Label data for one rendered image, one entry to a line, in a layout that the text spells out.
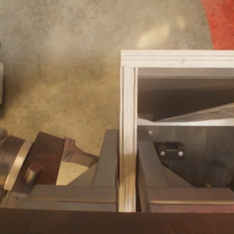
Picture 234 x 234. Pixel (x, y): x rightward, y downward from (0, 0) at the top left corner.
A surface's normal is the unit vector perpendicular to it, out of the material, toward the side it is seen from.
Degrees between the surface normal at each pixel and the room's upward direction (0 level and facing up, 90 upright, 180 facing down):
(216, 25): 0
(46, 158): 74
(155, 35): 0
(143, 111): 0
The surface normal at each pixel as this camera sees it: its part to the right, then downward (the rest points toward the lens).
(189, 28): -0.03, 0.11
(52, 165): 0.48, -0.80
